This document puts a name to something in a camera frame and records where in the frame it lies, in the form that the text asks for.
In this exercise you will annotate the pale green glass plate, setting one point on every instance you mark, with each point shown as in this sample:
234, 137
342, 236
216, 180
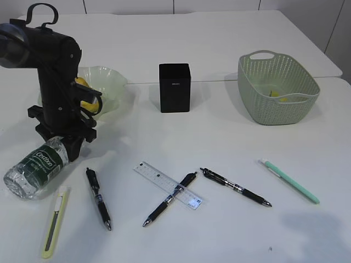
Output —
107, 81

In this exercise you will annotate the clear plastic ruler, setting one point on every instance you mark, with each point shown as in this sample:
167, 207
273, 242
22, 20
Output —
167, 184

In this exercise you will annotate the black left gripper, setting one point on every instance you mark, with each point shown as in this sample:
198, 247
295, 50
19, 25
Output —
56, 58

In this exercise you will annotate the blue grey left robot arm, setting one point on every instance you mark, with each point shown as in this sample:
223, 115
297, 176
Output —
15, 51

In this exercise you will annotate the mint green pen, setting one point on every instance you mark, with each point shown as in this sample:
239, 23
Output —
290, 181

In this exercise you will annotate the yellow-green utility knife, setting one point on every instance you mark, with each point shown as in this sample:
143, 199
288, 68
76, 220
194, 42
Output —
54, 226

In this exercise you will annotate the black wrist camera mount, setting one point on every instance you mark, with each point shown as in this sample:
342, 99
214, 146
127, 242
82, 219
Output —
83, 93

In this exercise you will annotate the yellow pear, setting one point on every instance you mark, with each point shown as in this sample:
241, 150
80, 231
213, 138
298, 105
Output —
90, 106

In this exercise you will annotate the black pen under ruler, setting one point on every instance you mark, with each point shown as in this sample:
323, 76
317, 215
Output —
170, 199

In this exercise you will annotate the black pen right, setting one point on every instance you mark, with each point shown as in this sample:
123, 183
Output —
235, 187

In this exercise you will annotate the clear plastic water bottle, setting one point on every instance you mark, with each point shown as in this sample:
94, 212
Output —
27, 178

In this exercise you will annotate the black square pen holder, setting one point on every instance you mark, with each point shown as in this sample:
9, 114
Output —
175, 87

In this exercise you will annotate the yellow white waste paper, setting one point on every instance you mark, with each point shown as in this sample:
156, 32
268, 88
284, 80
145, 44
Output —
282, 96

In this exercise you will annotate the black pen leftmost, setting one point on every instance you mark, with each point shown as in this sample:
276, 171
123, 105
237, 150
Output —
94, 185

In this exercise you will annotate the green woven plastic basket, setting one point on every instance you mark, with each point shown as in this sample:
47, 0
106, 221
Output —
282, 72

